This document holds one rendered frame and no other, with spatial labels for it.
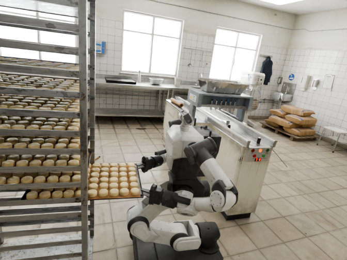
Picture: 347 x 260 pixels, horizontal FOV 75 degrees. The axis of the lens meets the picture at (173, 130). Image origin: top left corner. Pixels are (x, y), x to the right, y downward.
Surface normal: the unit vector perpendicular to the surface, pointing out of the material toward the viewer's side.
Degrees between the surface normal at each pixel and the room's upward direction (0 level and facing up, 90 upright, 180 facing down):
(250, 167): 90
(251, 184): 90
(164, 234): 90
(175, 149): 85
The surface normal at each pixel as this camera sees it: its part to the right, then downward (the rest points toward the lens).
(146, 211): 0.24, 0.33
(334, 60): -0.93, 0.00
